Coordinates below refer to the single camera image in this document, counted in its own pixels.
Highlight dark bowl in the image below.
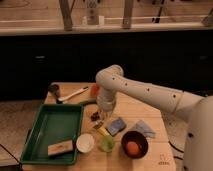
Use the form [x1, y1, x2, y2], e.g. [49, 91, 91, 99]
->
[121, 131, 149, 159]

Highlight black round brush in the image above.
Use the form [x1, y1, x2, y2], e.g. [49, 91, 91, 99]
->
[48, 84, 62, 104]

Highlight green plastic cup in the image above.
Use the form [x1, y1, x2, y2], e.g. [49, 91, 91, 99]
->
[100, 136, 115, 152]

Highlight dark grape bunch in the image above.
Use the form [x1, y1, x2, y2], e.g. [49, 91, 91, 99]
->
[90, 112, 100, 122]

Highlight white plastic cup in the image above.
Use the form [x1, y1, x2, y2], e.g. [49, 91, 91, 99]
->
[76, 133, 95, 153]

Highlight orange bowl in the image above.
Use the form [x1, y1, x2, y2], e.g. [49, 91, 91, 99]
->
[90, 84, 100, 98]

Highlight wooden block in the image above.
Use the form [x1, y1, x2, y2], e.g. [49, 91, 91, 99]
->
[48, 140, 73, 156]

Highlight green curved vegetable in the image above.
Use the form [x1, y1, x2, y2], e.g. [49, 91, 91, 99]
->
[78, 99, 97, 107]

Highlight green plastic tray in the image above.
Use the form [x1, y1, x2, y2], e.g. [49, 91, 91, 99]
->
[20, 104, 83, 165]

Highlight white spoon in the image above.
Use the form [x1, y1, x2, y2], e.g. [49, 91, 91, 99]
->
[58, 86, 89, 102]

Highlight blue cloth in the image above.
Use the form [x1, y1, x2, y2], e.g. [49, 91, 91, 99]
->
[133, 120, 156, 138]

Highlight orange ball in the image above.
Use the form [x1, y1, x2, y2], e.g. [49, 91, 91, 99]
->
[126, 141, 139, 155]

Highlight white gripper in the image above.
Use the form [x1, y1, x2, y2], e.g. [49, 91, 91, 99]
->
[93, 87, 116, 130]

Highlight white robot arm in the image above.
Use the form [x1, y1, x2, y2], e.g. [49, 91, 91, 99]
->
[95, 65, 213, 171]

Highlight blue sponge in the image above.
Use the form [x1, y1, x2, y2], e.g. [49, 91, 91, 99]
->
[106, 117, 126, 136]

